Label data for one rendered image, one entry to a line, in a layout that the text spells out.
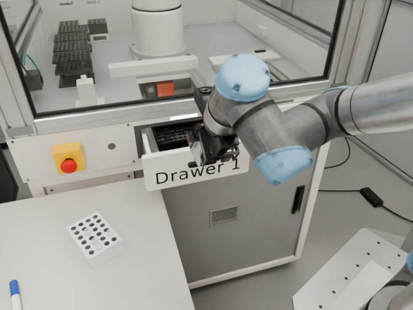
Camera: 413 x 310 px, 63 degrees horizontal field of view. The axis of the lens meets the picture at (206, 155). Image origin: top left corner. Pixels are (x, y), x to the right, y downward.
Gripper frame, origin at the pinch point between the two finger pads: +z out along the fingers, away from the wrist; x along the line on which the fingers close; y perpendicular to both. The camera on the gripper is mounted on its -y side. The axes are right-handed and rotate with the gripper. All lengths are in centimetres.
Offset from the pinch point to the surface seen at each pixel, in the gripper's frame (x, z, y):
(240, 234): 22, 63, 18
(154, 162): -11.5, 6.9, -0.7
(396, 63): 152, 79, -60
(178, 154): -5.3, 5.9, -1.3
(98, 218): -27.4, 13.7, 9.0
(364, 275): 28.3, -1.1, 36.6
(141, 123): -12.4, 13.9, -15.0
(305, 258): 60, 93, 36
